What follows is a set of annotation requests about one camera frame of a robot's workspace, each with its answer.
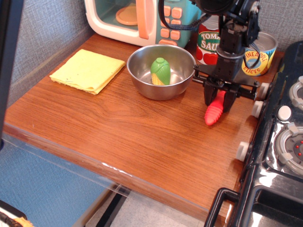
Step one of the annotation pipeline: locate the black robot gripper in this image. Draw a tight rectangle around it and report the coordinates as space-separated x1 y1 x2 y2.
194 51 260 113

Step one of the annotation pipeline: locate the spoon with red handle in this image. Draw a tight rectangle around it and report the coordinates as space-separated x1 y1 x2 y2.
205 91 226 126

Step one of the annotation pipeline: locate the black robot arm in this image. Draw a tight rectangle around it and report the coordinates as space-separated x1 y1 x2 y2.
193 0 260 112

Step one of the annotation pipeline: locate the pineapple slices can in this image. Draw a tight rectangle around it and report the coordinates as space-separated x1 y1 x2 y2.
241 32 278 76

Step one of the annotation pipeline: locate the tomato sauce can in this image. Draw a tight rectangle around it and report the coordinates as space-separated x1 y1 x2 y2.
196 16 220 65

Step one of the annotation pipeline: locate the stainless steel bowl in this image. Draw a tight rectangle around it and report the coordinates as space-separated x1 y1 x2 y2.
127 44 196 101

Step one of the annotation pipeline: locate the toy corn cob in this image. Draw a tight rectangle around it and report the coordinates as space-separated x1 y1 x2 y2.
150 57 171 86

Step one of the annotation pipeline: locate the black toy stove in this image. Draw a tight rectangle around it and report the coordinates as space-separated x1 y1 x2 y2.
205 41 303 227

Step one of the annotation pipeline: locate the toy microwave oven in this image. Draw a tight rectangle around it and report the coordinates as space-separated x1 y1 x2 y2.
84 0 193 47

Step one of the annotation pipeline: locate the orange toy plate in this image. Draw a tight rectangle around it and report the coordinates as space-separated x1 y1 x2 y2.
116 6 138 26

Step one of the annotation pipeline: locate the yellow folded cloth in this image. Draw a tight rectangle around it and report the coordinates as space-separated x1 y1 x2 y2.
50 49 125 95

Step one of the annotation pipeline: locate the orange fuzzy object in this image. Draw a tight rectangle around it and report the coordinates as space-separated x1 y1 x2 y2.
14 217 34 227

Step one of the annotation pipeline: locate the black cable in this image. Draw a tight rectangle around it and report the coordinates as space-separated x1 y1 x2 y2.
158 0 211 31

